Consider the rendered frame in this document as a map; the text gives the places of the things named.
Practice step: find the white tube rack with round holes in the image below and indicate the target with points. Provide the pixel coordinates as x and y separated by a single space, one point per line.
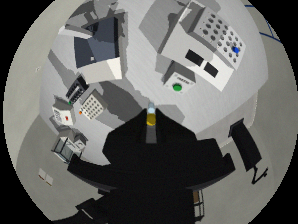
93 102

